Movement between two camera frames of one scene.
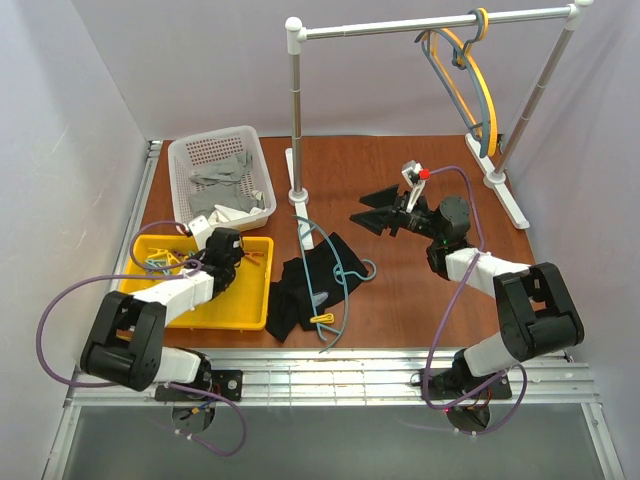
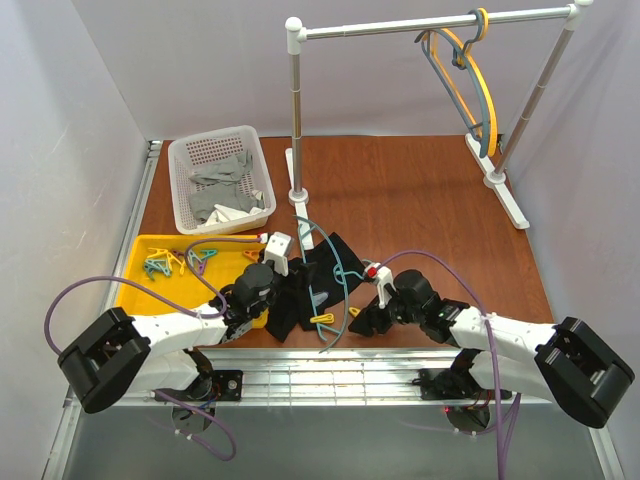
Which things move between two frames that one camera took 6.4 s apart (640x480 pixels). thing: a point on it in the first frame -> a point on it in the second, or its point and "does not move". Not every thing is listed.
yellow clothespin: x=326 y=318 does not move
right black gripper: x=396 y=216 -> x=382 y=310
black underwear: x=308 y=284 does not move
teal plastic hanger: x=338 y=271 does not move
